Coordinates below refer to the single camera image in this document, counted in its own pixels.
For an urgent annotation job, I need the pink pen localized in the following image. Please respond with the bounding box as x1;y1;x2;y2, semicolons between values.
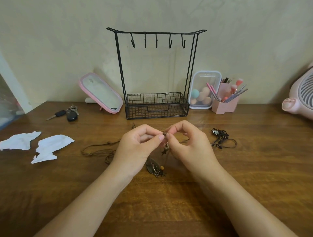
210;85;221;102
206;83;217;102

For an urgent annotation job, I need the grey purple pencil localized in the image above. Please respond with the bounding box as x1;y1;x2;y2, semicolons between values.
223;88;249;103

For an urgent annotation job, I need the brown cord leaf pendant necklace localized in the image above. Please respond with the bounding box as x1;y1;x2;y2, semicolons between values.
146;157;167;178

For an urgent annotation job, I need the person's left hand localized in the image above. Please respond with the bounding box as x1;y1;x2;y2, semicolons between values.
109;124;166;180

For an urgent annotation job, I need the person's right forearm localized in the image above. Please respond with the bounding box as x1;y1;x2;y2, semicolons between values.
204;164;299;237

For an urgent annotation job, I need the black headed car key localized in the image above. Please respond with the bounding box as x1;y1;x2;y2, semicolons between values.
46;110;67;121

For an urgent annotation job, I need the black wire jewelry stand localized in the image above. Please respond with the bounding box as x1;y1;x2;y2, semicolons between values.
106;27;207;120

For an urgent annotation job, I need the brown cord ring pendant necklace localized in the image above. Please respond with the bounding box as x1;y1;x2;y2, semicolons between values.
81;122;136;164

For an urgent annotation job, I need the person's left forearm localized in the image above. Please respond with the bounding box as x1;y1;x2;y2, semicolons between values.
34;163;132;237

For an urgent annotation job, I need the white crumpled paper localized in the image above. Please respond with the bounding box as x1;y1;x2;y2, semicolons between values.
0;131;42;151
31;134;75;164

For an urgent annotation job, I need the brown cord shell star necklace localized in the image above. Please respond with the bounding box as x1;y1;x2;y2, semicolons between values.
160;131;190;156

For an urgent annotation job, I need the pink pig shaped desk fan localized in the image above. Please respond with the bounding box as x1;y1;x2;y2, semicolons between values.
281;62;313;120

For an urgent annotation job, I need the black cord flower pendant necklace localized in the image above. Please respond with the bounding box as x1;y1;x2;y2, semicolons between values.
211;128;237;150

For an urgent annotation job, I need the pink brush holder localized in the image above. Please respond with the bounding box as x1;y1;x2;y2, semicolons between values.
211;83;240;115

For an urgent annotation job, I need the person's right hand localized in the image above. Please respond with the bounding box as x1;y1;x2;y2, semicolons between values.
166;120;222;177

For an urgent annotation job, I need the pink framed table mirror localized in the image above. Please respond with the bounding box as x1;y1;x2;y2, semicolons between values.
78;72;124;115

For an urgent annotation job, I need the clear plastic container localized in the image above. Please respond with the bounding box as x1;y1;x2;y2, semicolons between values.
188;70;222;110

